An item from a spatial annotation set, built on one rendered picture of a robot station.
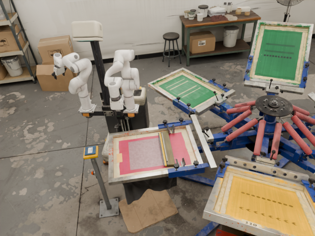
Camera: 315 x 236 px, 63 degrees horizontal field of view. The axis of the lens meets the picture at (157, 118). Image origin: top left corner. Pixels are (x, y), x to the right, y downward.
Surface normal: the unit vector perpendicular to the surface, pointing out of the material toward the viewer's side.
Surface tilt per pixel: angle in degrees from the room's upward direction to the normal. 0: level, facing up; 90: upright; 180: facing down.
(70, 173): 0
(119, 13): 90
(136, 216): 0
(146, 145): 0
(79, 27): 64
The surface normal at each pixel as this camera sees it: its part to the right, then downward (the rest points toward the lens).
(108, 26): 0.14, 0.62
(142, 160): -0.06, -0.77
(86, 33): -0.10, 0.23
